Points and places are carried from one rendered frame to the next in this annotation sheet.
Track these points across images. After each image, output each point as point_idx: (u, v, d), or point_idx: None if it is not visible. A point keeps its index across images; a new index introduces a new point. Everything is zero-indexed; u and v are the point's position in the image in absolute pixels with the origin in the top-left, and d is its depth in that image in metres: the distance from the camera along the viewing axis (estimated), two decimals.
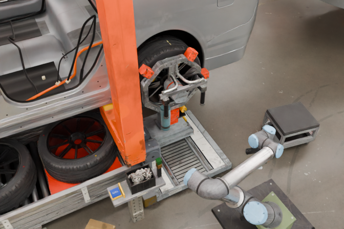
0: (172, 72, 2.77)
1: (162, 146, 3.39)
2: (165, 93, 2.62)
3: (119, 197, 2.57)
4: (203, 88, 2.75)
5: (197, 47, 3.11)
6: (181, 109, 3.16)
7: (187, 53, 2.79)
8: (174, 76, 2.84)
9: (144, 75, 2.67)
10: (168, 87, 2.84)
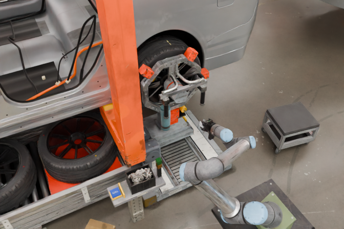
0: (172, 72, 2.77)
1: (162, 146, 3.39)
2: (165, 93, 2.62)
3: (119, 197, 2.57)
4: (203, 88, 2.75)
5: (197, 47, 3.11)
6: (181, 109, 3.16)
7: (187, 53, 2.79)
8: (174, 76, 2.84)
9: (144, 75, 2.67)
10: (168, 87, 2.84)
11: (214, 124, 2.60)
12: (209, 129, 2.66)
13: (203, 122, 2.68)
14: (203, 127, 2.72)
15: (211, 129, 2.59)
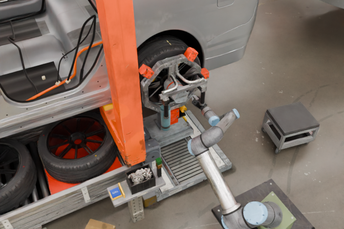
0: (172, 72, 2.77)
1: (162, 146, 3.39)
2: (165, 93, 2.62)
3: (119, 197, 2.57)
4: (203, 88, 2.75)
5: (197, 47, 3.11)
6: (181, 109, 3.16)
7: (187, 53, 2.79)
8: (174, 76, 2.84)
9: (144, 75, 2.67)
10: (168, 87, 2.84)
11: None
12: None
13: None
14: (199, 99, 3.09)
15: None
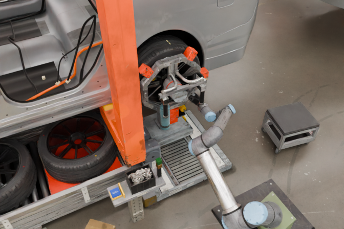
0: (172, 72, 2.78)
1: (162, 145, 3.40)
2: (164, 92, 2.63)
3: (119, 197, 2.57)
4: (203, 87, 2.75)
5: (197, 47, 3.11)
6: (181, 108, 3.17)
7: (186, 52, 2.80)
8: (174, 76, 2.85)
9: (143, 75, 2.67)
10: (167, 86, 2.85)
11: None
12: None
13: None
14: (195, 95, 3.13)
15: None
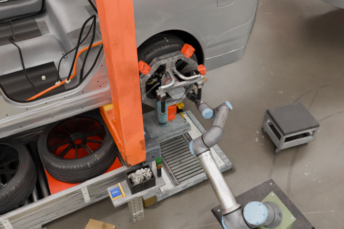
0: (169, 69, 2.81)
1: (159, 142, 3.43)
2: (162, 89, 2.66)
3: (119, 197, 2.57)
4: (200, 84, 2.78)
5: (197, 47, 3.11)
6: (179, 105, 3.20)
7: (184, 49, 2.83)
8: (171, 73, 2.88)
9: (141, 71, 2.70)
10: (165, 83, 2.88)
11: None
12: None
13: None
14: (193, 92, 3.15)
15: (203, 101, 3.08)
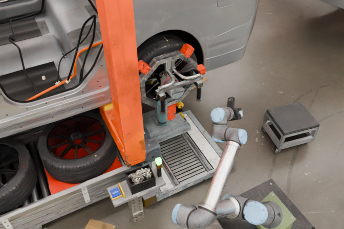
0: (169, 68, 2.81)
1: (159, 142, 3.43)
2: (161, 88, 2.66)
3: (119, 197, 2.57)
4: (199, 83, 2.79)
5: (197, 47, 3.11)
6: (178, 105, 3.20)
7: (183, 49, 2.83)
8: (171, 72, 2.88)
9: (141, 71, 2.71)
10: (165, 83, 2.88)
11: (229, 120, 2.31)
12: (233, 111, 2.35)
13: (238, 118, 2.38)
14: (239, 111, 2.41)
15: (233, 116, 2.29)
